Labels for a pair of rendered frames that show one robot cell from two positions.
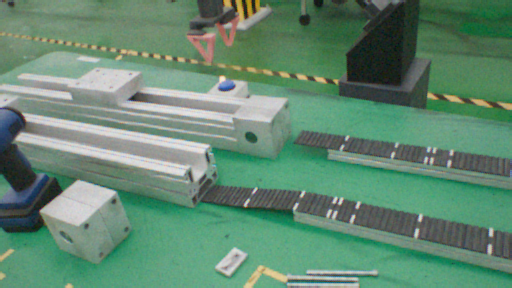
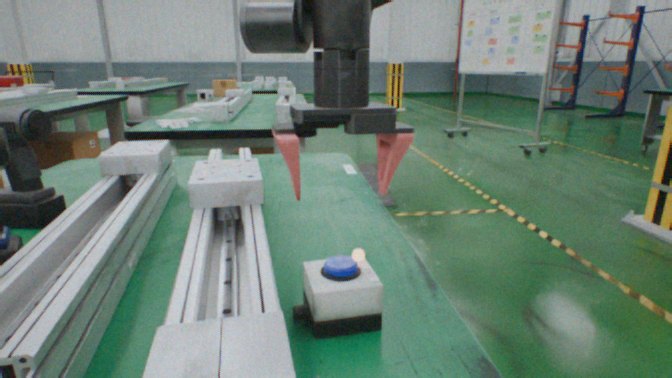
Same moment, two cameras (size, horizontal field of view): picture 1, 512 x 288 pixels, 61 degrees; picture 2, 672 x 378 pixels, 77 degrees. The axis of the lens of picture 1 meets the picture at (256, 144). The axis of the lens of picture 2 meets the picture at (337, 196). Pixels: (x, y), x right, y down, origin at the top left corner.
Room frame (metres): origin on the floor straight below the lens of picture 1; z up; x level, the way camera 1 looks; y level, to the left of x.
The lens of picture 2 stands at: (0.70, -0.26, 1.07)
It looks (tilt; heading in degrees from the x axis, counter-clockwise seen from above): 17 degrees down; 45
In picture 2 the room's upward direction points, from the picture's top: straight up
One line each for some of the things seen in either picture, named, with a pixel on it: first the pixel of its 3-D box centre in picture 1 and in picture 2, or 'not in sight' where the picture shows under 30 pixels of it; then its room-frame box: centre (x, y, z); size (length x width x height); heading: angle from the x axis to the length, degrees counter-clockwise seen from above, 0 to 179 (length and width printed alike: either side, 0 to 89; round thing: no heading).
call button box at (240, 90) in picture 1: (227, 98); (333, 294); (1.01, 0.06, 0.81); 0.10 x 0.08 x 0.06; 148
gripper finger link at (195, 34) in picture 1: (208, 41); (309, 156); (0.99, 0.07, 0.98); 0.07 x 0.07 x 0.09; 58
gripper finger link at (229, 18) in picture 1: (223, 30); (372, 153); (1.05, 0.03, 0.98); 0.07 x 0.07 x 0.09; 58
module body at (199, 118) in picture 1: (114, 106); (230, 215); (1.05, 0.36, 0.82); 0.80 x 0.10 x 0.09; 58
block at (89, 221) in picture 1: (92, 216); not in sight; (0.61, 0.32, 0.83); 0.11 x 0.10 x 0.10; 146
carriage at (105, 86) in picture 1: (108, 90); (228, 188); (1.05, 0.36, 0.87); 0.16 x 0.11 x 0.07; 58
